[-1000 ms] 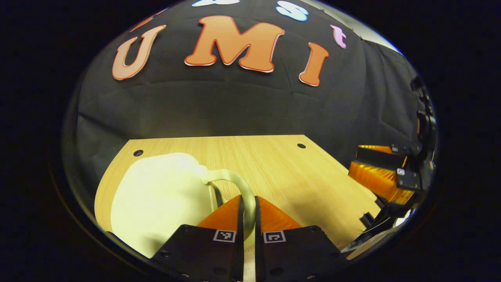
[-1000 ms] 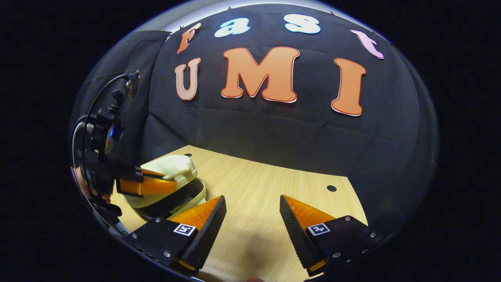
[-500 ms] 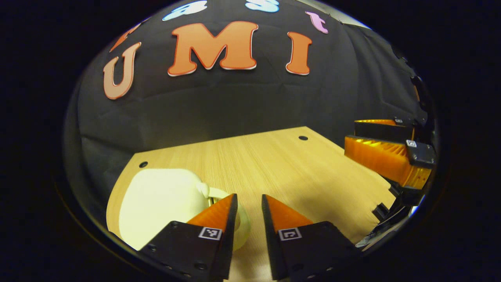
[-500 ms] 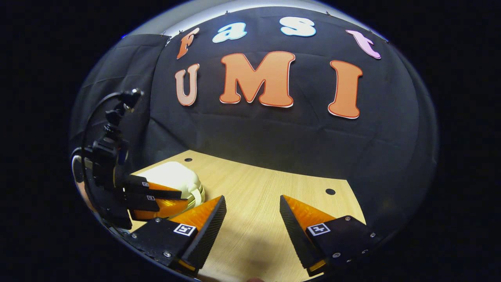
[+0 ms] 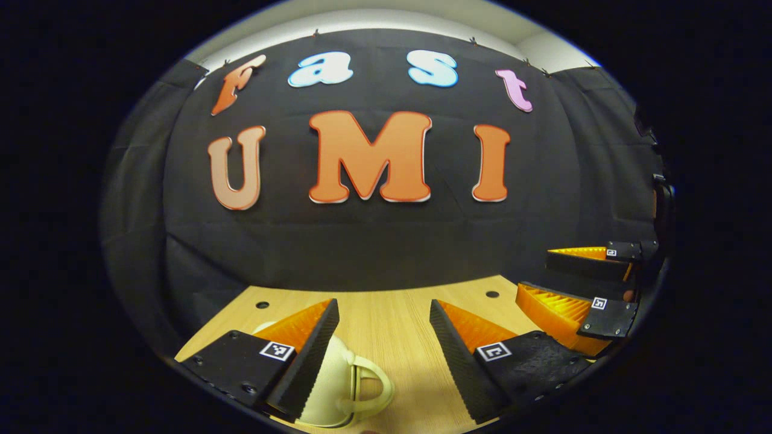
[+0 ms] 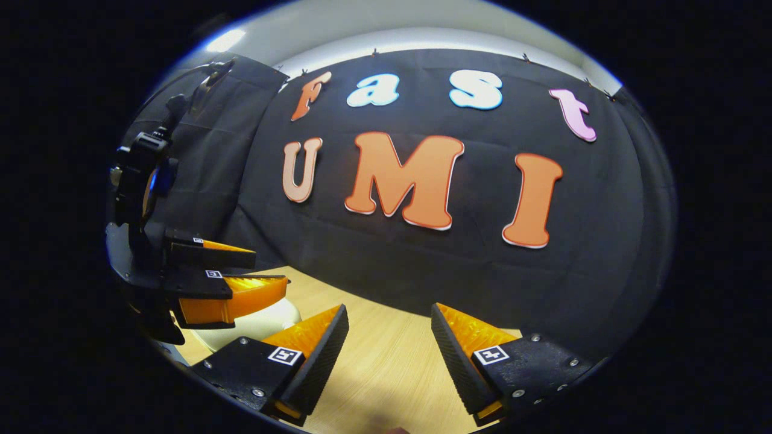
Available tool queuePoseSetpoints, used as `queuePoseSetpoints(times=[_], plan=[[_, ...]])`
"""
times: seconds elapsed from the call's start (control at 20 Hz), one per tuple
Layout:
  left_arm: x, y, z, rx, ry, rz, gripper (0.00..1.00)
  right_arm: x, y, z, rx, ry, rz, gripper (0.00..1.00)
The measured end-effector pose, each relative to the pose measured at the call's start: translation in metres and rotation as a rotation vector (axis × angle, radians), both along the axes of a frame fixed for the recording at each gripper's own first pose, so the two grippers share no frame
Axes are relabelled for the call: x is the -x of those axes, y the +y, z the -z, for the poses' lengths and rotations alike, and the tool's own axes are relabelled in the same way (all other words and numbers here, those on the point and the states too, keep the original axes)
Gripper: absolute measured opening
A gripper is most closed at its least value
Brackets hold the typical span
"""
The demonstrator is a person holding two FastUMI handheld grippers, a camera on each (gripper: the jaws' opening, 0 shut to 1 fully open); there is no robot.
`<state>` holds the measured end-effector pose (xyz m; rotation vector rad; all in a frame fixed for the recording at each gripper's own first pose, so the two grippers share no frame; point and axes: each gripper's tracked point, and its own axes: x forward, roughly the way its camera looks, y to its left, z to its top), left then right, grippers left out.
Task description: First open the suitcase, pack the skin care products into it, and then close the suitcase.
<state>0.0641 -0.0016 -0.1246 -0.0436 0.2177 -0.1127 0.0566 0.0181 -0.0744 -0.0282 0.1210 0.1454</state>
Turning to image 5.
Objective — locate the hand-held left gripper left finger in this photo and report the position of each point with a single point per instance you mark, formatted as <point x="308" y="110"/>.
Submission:
<point x="313" y="355"/>

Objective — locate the cream suitcase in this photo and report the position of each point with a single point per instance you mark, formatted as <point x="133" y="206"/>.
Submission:
<point x="338" y="374"/>

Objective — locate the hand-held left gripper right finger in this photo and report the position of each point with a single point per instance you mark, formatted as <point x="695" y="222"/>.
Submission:
<point x="455" y="361"/>

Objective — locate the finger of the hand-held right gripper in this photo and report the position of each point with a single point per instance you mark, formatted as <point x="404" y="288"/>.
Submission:
<point x="609" y="319"/>
<point x="588" y="265"/>

